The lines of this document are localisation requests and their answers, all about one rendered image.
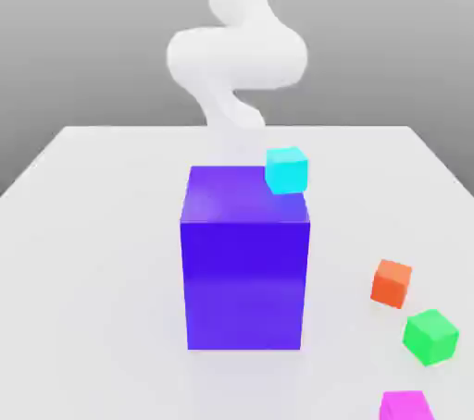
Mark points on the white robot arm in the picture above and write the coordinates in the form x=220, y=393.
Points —
x=237, y=57

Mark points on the small cyan cube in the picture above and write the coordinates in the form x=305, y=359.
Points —
x=286, y=171

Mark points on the small orange cube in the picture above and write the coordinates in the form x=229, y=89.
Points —
x=390, y=285

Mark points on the small green cube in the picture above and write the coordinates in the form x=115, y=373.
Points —
x=429, y=338

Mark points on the small magenta cube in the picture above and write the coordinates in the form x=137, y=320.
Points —
x=405, y=407

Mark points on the large purple box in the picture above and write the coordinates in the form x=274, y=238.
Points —
x=244, y=279

